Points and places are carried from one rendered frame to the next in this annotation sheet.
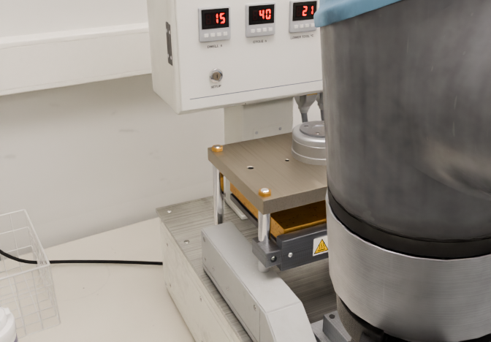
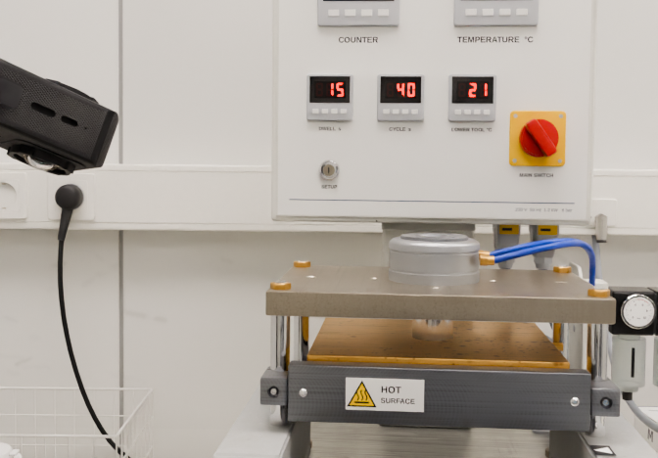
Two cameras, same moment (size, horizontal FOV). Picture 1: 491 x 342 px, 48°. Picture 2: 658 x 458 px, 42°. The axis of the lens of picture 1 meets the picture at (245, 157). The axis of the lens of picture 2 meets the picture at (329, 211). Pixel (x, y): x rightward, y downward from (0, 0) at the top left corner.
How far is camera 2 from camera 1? 0.45 m
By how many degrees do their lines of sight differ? 36
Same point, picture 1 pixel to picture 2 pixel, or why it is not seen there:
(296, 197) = (322, 299)
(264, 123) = not seen: hidden behind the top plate
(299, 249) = (319, 389)
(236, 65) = (361, 160)
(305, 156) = (395, 271)
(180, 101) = (276, 200)
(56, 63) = (227, 199)
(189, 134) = not seen: hidden behind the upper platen
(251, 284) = (239, 430)
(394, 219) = not seen: outside the picture
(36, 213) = (178, 410)
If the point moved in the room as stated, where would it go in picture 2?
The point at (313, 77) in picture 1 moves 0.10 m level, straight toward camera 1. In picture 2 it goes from (494, 195) to (446, 198)
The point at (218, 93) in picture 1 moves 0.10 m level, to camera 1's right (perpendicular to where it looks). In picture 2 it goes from (332, 198) to (421, 201)
